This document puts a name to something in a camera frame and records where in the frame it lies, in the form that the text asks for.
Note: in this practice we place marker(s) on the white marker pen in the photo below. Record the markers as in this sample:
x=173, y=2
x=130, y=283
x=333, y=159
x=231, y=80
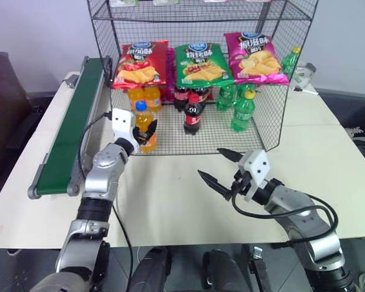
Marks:
x=305, y=91

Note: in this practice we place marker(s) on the green soda bottle yellow cap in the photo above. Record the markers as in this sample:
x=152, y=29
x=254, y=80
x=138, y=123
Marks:
x=242, y=114
x=290, y=62

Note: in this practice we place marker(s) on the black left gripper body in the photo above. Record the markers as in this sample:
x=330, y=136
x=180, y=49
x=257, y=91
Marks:
x=140, y=137

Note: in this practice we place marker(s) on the dark rounded shape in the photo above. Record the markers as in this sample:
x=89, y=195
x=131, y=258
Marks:
x=223, y=272

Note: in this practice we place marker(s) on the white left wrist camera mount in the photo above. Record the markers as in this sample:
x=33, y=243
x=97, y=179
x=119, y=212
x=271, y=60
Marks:
x=122, y=121

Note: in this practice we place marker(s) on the red chips bag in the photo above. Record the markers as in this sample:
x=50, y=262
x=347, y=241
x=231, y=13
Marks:
x=140, y=65

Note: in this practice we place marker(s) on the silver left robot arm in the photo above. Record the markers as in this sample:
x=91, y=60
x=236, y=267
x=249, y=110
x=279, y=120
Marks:
x=100, y=171

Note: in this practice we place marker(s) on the orange soda bottle blue cap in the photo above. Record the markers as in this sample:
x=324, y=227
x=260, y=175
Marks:
x=143, y=120

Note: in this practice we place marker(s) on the white tape dispenser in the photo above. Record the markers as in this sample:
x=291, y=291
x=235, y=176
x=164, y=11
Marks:
x=304, y=74

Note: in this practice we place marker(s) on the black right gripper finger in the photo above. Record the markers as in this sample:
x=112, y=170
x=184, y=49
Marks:
x=229, y=155
x=214, y=184

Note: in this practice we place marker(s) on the green conveyor belt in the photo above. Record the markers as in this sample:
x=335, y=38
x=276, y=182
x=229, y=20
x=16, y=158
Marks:
x=70, y=127

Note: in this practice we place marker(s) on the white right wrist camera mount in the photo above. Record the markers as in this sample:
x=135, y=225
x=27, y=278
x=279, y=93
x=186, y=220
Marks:
x=257, y=165

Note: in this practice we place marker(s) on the pink snack bag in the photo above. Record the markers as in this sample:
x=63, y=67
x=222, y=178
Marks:
x=237, y=0

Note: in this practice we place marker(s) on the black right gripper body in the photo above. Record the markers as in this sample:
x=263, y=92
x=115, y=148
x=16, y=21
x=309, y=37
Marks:
x=241, y=182

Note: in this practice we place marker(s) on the small magenta snack bag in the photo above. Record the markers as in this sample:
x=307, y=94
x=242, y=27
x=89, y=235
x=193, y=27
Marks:
x=170, y=76

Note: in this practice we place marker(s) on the magenta chips bag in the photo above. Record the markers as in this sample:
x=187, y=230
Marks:
x=255, y=59

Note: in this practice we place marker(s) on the green snack bag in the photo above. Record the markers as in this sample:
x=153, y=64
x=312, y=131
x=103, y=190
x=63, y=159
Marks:
x=123, y=2

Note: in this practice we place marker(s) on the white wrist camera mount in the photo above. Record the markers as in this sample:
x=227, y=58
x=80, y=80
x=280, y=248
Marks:
x=257, y=165
x=122, y=121

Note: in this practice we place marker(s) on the black metal bracket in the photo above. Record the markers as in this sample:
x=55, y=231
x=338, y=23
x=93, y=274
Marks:
x=260, y=267

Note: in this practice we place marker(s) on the pale snack bag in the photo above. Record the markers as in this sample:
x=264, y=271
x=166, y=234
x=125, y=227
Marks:
x=166, y=1

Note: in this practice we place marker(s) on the cola bottle red cap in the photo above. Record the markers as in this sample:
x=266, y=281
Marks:
x=193, y=117

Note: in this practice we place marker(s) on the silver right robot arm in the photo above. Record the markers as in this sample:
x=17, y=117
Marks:
x=304, y=213

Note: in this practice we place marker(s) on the green chips bag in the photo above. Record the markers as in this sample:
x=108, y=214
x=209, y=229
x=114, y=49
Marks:
x=202, y=65

